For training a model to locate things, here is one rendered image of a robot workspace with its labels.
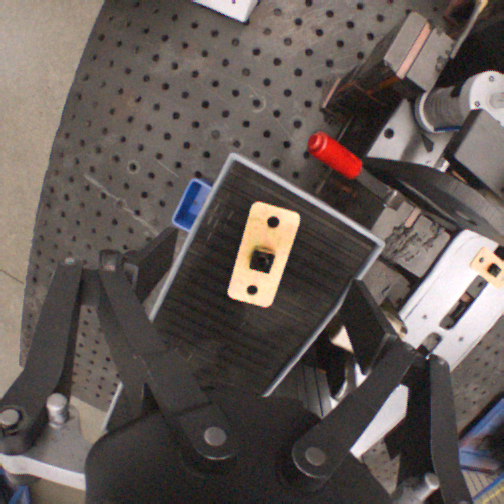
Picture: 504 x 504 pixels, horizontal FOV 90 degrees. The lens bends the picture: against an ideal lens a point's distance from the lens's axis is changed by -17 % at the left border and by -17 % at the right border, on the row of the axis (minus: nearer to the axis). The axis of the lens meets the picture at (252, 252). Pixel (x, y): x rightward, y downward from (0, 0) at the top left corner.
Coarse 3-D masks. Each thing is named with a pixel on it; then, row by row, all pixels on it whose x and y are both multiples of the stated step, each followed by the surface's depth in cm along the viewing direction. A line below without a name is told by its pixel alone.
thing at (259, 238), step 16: (256, 208) 23; (272, 208) 22; (256, 224) 23; (288, 224) 23; (256, 240) 23; (272, 240) 23; (288, 240) 23; (240, 256) 24; (256, 256) 23; (272, 256) 23; (240, 272) 24; (256, 272) 24; (272, 272) 24; (240, 288) 25; (272, 288) 25; (256, 304) 25
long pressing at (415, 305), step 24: (456, 240) 38; (480, 240) 38; (432, 264) 41; (456, 264) 40; (432, 288) 41; (456, 288) 41; (408, 312) 43; (432, 312) 43; (480, 312) 42; (408, 336) 44; (456, 336) 44; (480, 336) 44; (456, 360) 46; (384, 408) 50; (384, 432) 53
